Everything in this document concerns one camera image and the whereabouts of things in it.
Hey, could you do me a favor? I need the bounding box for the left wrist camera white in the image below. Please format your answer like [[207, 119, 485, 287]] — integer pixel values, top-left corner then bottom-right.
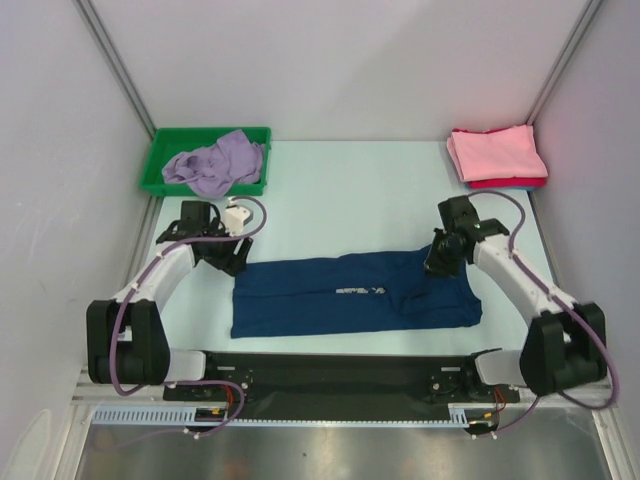
[[222, 197, 253, 237]]

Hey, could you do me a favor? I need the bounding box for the grey slotted cable duct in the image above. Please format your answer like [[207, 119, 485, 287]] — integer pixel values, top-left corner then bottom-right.
[[92, 406, 495, 429]]

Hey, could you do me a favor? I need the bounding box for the aluminium frame rail front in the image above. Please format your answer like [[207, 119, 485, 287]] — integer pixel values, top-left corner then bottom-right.
[[69, 367, 617, 410]]

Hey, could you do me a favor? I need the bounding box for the navy blue t shirt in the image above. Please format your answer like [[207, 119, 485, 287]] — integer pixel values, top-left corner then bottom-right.
[[231, 247, 483, 339]]

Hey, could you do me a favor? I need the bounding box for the pink folded t shirt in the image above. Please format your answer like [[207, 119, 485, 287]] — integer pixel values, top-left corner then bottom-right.
[[446, 125, 548, 183]]

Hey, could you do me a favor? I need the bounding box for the green plastic bin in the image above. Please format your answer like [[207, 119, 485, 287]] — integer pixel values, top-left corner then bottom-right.
[[139, 126, 272, 197]]

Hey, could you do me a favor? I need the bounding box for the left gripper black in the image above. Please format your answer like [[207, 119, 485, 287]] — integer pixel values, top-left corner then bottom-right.
[[201, 218, 252, 277]]

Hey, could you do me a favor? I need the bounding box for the red folded t shirt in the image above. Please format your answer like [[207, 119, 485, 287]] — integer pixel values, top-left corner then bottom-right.
[[467, 177, 547, 190]]

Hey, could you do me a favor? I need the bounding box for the left aluminium corner post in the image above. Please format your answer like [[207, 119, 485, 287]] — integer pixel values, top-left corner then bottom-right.
[[73, 0, 156, 139]]

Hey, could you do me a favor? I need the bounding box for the right aluminium corner post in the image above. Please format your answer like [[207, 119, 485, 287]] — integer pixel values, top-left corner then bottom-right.
[[525, 0, 606, 126]]

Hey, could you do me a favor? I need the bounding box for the lilac t shirt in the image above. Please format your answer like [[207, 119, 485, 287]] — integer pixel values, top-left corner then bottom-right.
[[162, 129, 266, 199]]

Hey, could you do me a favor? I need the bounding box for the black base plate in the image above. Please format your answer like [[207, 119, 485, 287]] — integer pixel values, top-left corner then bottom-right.
[[163, 353, 520, 422]]

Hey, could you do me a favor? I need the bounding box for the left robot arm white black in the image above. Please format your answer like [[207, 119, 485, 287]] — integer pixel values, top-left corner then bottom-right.
[[86, 198, 254, 400]]

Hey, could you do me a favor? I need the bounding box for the aluminium corner post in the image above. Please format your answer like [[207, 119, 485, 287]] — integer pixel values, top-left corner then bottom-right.
[[73, 0, 156, 139], [525, 0, 606, 126]]

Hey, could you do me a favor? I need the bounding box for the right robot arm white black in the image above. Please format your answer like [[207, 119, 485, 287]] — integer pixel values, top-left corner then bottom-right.
[[424, 195, 609, 401]]

